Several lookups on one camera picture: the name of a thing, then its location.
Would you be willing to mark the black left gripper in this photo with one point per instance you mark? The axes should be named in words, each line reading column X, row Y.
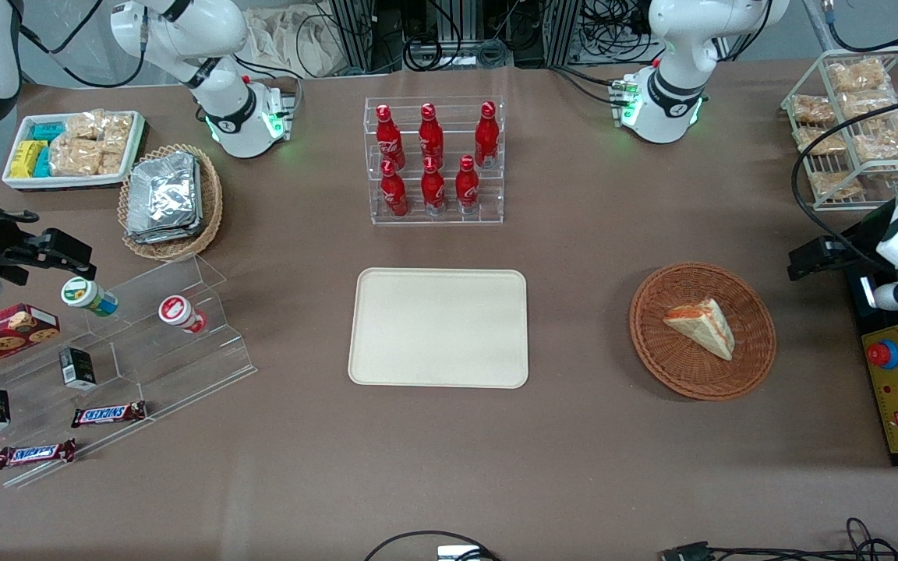
column 859, row 238

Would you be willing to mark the triangle sandwich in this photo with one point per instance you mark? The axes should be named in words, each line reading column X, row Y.
column 702, row 326

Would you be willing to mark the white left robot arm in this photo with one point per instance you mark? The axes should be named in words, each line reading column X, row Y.
column 675, row 47

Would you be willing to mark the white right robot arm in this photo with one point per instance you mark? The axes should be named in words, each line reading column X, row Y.
column 184, row 31

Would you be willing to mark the white rectangular snack tray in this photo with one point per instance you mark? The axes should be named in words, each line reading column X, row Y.
column 20, row 184

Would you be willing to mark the light oval wicker basket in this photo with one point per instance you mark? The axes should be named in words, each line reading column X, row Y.
column 211, row 210

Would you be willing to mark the brown round wicker basket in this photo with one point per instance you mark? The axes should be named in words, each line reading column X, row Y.
column 675, row 366

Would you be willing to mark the beige plastic tray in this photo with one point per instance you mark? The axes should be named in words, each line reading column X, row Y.
column 437, row 327

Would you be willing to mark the green cap yogurt bottle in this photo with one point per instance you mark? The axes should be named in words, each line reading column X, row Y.
column 86, row 296

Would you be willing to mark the brown cracker bag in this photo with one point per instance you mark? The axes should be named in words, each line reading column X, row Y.
column 835, row 185
column 811, row 109
column 819, row 141
column 870, row 104
column 885, row 142
column 858, row 75

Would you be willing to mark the red cookie box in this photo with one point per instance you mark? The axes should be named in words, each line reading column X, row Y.
column 1, row 335

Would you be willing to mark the teal snack pack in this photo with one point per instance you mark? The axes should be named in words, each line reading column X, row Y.
column 43, row 162
column 47, row 132

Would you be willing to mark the yellow snack pack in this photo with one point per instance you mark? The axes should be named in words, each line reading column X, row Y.
column 26, row 158

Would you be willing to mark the rice cracker pack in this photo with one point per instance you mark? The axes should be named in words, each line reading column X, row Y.
column 111, row 164
column 118, row 131
column 75, row 157
column 84, row 125

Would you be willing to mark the silver foil pack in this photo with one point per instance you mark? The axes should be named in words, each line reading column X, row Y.
column 154, row 238
column 160, row 195

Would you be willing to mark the red cap yogurt bottle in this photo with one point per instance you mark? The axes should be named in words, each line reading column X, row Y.
column 180, row 313

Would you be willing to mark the clear acrylic stepped display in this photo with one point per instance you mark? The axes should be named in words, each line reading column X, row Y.
column 153, row 366

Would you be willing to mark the black yellow emergency stop box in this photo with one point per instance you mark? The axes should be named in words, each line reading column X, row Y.
column 897, row 389

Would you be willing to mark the snickers chocolate bar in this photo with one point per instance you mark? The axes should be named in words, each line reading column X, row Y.
column 108, row 414
column 34, row 453

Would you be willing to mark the clear acrylic bottle rack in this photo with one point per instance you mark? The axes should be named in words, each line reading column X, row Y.
column 488, row 202

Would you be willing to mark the red cola bottle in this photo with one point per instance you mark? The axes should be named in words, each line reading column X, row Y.
column 431, row 134
column 467, row 187
column 486, row 134
column 433, row 188
column 394, row 191
column 389, row 136

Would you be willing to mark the small white device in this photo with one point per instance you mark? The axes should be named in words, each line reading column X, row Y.
column 458, row 553

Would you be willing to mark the aluminium profile frame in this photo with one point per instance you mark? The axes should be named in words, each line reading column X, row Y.
column 562, row 31
column 354, row 35

